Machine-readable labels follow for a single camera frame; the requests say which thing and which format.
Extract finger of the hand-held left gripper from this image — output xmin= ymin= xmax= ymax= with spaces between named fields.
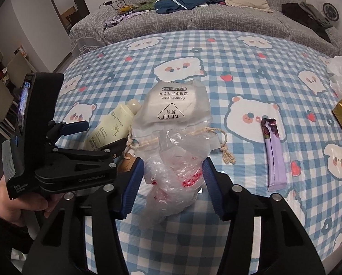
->
xmin=46 ymin=120 xmax=90 ymax=147
xmin=51 ymin=139 xmax=129 ymax=169

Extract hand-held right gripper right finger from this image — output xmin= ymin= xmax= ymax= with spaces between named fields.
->
xmin=202 ymin=158 xmax=326 ymax=275

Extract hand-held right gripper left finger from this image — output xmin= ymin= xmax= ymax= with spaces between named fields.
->
xmin=22 ymin=158 xmax=145 ymax=275

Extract cream lotion tube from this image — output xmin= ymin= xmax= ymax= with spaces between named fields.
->
xmin=83 ymin=99 xmax=141 ymax=151

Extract clear crinkled plastic bag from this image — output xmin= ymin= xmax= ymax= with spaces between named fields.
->
xmin=138 ymin=129 xmax=214 ymax=230

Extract person's left forearm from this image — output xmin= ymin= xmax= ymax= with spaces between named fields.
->
xmin=0 ymin=203 xmax=39 ymax=275

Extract person's left hand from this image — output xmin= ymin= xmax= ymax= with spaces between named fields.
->
xmin=0 ymin=173 xmax=56 ymax=227

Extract beige dining chair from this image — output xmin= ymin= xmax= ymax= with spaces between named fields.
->
xmin=0 ymin=77 xmax=19 ymax=134
xmin=6 ymin=52 xmax=37 ymax=85

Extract purple snack packet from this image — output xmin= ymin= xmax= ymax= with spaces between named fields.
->
xmin=261 ymin=117 xmax=288 ymax=192

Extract purple cloth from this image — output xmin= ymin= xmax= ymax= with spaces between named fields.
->
xmin=105 ymin=11 xmax=149 ymax=28

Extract blue checked bear tablecloth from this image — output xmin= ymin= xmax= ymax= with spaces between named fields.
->
xmin=52 ymin=29 xmax=342 ymax=275

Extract green cloth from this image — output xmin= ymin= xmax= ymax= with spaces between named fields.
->
xmin=137 ymin=1 xmax=156 ymax=12

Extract blue jacket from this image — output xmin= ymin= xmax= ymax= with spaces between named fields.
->
xmin=154 ymin=0 xmax=217 ymax=14

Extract grey patterned sofa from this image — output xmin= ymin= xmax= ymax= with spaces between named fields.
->
xmin=69 ymin=0 xmax=342 ymax=56

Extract white plastic bag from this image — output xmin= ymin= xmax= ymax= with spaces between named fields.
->
xmin=327 ymin=56 xmax=342 ymax=98

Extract black clothing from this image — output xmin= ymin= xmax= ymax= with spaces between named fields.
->
xmin=282 ymin=2 xmax=330 ymax=42

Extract round black patterned object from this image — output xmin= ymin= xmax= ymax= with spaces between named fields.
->
xmin=323 ymin=2 xmax=342 ymax=22

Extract clear drawstring cotton pad pouch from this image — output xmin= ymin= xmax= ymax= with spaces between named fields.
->
xmin=122 ymin=80 xmax=237 ymax=175

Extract charger cables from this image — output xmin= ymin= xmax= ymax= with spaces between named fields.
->
xmin=102 ymin=0 xmax=137 ymax=15

